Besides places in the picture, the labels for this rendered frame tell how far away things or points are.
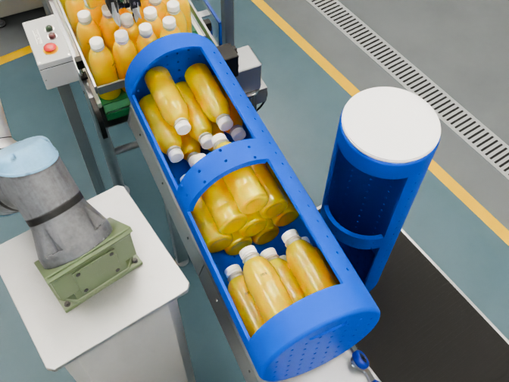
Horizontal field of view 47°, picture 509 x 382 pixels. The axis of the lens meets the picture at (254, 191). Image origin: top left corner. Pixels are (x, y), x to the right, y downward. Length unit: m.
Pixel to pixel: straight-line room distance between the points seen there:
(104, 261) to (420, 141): 0.92
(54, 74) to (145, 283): 0.80
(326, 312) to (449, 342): 1.29
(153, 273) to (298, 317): 0.33
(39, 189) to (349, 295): 0.62
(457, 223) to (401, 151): 1.24
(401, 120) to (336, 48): 1.78
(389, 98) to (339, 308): 0.79
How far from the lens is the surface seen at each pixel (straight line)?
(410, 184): 1.73
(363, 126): 1.66
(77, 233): 1.14
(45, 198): 1.14
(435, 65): 3.47
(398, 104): 1.74
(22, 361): 2.54
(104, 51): 1.81
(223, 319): 1.51
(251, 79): 2.08
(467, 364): 2.38
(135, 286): 1.26
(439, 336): 2.38
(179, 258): 2.50
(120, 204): 1.37
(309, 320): 1.13
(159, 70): 1.63
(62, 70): 1.82
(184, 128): 1.52
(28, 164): 1.13
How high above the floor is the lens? 2.27
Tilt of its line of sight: 56 degrees down
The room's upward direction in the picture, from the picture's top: 2 degrees clockwise
